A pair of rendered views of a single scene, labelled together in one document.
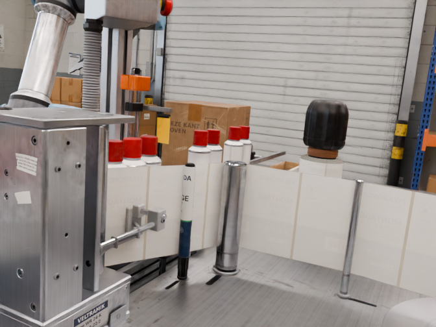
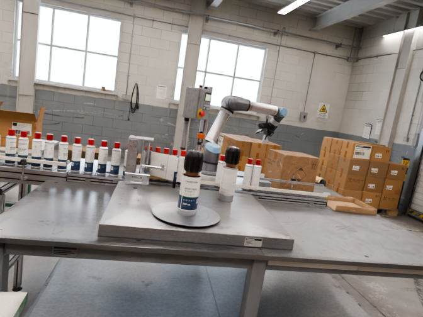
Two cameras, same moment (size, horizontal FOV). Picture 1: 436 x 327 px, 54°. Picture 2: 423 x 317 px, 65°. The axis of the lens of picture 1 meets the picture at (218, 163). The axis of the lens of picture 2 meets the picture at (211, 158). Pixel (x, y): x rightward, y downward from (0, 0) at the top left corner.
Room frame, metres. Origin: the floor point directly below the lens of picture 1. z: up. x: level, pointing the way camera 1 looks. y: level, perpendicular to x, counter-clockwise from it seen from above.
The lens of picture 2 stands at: (-0.32, -1.57, 1.38)
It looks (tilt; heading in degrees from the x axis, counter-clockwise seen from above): 9 degrees down; 53
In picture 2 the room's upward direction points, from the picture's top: 9 degrees clockwise
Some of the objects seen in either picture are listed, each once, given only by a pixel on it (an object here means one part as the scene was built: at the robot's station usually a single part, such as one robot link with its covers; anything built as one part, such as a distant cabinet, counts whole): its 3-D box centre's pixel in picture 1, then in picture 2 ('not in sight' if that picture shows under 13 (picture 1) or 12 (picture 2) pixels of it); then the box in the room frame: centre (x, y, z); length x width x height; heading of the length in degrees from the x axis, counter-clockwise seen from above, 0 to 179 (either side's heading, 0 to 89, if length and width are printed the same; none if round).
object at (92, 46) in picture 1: (91, 79); (184, 133); (0.79, 0.24, 1.18); 0.04 x 0.04 x 0.21
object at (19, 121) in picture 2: not in sight; (19, 124); (0.03, 1.81, 0.97); 0.51 x 0.39 x 0.37; 72
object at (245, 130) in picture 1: (241, 162); (256, 175); (1.18, -0.06, 0.98); 0.05 x 0.05 x 0.20
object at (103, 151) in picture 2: not in sight; (102, 157); (0.32, 0.36, 0.98); 0.05 x 0.05 x 0.20
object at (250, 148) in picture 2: not in sight; (244, 162); (3.76, 2.87, 0.45); 1.20 x 0.84 x 0.89; 68
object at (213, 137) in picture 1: (209, 171); not in sight; (1.02, 0.02, 0.98); 0.05 x 0.05 x 0.20
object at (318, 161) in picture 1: (319, 175); (230, 173); (0.84, -0.20, 1.03); 0.09 x 0.09 x 0.30
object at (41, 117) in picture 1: (58, 115); (141, 138); (0.47, 0.18, 1.14); 0.14 x 0.11 x 0.01; 154
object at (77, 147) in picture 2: not in sight; (76, 154); (0.19, 0.43, 0.98); 0.05 x 0.05 x 0.20
